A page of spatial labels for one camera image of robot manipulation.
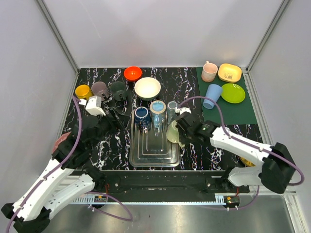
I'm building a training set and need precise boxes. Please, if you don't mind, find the light green mug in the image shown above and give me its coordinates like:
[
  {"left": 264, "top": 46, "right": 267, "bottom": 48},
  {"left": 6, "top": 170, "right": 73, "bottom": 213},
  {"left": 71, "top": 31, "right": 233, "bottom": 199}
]
[{"left": 166, "top": 120, "right": 179, "bottom": 144}]

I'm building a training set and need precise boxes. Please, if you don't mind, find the dark blue mug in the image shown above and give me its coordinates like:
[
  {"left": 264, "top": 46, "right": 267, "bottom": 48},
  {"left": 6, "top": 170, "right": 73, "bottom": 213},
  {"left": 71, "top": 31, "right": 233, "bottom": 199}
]
[{"left": 134, "top": 106, "right": 151, "bottom": 130}]

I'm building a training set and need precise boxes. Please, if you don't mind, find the dark green mug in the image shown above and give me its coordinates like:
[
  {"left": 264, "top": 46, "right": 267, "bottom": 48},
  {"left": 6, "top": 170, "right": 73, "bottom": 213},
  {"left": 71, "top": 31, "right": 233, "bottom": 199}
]
[{"left": 110, "top": 82, "right": 127, "bottom": 101}]

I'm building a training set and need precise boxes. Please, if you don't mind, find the grey blue faceted mug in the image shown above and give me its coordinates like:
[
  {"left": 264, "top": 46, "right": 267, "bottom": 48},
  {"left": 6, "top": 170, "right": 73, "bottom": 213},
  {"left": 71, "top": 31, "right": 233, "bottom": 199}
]
[{"left": 166, "top": 101, "right": 178, "bottom": 122}]

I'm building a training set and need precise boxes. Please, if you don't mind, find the mauve grey mug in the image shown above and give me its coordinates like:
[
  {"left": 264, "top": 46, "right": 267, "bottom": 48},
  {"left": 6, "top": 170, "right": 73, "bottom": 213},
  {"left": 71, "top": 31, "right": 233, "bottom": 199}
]
[{"left": 91, "top": 82, "right": 109, "bottom": 101}]

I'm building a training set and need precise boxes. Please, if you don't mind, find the blue butterfly mug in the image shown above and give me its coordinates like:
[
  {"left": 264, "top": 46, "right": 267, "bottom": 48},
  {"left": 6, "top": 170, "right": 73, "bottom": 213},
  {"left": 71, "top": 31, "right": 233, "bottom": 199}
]
[{"left": 150, "top": 100, "right": 166, "bottom": 128}]

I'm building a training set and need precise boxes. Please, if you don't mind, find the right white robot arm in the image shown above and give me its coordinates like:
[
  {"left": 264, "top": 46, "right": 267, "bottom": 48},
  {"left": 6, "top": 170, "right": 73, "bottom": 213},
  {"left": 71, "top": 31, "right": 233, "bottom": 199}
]
[{"left": 175, "top": 112, "right": 295, "bottom": 194}]

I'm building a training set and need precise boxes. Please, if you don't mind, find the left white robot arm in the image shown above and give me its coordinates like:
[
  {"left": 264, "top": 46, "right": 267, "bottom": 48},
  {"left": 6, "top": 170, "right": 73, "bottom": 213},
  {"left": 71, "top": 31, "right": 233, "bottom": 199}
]
[{"left": 1, "top": 109, "right": 130, "bottom": 233}]

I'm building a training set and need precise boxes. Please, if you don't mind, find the yellow mug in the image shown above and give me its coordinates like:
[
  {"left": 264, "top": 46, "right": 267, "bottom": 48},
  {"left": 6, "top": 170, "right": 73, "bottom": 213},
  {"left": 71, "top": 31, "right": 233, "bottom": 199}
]
[{"left": 75, "top": 84, "right": 94, "bottom": 100}]

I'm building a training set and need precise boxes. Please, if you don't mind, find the pink dotted plate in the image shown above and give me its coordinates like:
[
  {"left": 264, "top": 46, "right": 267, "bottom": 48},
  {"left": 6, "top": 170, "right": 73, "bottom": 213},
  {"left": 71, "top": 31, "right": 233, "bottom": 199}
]
[{"left": 52, "top": 132, "right": 70, "bottom": 153}]

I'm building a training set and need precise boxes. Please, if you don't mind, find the white green bowl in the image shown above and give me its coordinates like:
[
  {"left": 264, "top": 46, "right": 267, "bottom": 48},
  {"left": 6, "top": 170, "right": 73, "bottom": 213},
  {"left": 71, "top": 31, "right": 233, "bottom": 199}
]
[{"left": 134, "top": 77, "right": 161, "bottom": 100}]

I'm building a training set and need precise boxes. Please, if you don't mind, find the light blue plastic cup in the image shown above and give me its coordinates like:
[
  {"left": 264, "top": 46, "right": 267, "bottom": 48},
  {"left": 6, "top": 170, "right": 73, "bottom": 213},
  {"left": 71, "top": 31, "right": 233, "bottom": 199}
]
[{"left": 203, "top": 84, "right": 223, "bottom": 109}]

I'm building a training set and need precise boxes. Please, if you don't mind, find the silver metal tray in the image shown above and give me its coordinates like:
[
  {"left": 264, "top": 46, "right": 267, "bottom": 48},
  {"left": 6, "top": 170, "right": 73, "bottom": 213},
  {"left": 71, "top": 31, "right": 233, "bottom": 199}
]
[{"left": 129, "top": 112, "right": 181, "bottom": 167}]

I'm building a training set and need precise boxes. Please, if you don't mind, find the orange bowl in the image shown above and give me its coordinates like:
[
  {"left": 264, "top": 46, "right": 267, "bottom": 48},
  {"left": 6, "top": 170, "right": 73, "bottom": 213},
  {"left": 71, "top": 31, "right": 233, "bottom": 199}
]
[{"left": 124, "top": 66, "right": 142, "bottom": 82}]

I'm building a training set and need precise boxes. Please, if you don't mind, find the dark green mat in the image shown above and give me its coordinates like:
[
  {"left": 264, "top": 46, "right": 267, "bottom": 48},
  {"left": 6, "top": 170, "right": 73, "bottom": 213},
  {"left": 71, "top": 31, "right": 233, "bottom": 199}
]
[{"left": 196, "top": 67, "right": 257, "bottom": 125}]

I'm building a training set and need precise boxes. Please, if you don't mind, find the lime green plate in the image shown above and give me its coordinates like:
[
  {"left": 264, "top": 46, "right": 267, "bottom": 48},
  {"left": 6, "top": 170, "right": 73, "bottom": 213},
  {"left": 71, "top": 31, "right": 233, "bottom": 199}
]
[{"left": 221, "top": 83, "right": 246, "bottom": 104}]

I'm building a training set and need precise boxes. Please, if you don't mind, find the pink cup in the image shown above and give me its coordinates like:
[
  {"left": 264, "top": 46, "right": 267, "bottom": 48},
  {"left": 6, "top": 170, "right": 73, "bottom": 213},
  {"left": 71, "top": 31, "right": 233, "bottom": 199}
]
[{"left": 201, "top": 61, "right": 218, "bottom": 82}]

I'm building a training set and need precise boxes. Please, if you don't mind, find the brown plate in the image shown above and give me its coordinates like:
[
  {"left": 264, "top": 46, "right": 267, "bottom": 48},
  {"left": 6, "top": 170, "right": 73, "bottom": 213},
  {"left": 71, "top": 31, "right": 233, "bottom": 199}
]
[{"left": 240, "top": 157, "right": 255, "bottom": 167}]

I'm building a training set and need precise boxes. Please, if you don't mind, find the yellow square bowl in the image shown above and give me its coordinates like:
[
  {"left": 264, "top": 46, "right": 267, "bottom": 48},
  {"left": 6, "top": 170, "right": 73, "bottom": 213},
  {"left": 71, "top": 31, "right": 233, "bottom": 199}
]
[{"left": 218, "top": 63, "right": 242, "bottom": 83}]

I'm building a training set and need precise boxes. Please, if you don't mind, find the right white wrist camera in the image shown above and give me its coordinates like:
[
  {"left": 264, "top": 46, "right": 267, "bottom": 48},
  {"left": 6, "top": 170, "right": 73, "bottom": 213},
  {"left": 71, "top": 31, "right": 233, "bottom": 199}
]
[{"left": 175, "top": 107, "right": 191, "bottom": 116}]

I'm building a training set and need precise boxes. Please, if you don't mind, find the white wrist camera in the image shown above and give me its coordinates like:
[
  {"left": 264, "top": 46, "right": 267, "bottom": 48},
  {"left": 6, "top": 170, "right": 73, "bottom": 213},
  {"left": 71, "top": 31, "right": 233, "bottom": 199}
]
[
  {"left": 78, "top": 96, "right": 106, "bottom": 116},
  {"left": 175, "top": 107, "right": 191, "bottom": 116}
]

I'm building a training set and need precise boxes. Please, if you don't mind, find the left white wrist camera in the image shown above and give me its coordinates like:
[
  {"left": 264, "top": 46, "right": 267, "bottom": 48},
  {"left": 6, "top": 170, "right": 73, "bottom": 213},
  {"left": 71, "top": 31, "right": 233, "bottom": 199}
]
[{"left": 78, "top": 96, "right": 106, "bottom": 116}]

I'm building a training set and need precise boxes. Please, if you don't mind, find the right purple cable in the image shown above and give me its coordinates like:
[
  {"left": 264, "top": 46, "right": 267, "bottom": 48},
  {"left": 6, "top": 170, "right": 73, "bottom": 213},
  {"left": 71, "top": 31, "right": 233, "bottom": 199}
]
[{"left": 178, "top": 96, "right": 305, "bottom": 211}]

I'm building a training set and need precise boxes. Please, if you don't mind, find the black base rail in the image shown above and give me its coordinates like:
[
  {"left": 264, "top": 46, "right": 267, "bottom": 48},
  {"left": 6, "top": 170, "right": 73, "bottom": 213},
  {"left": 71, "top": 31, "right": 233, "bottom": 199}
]
[{"left": 94, "top": 170, "right": 249, "bottom": 202}]

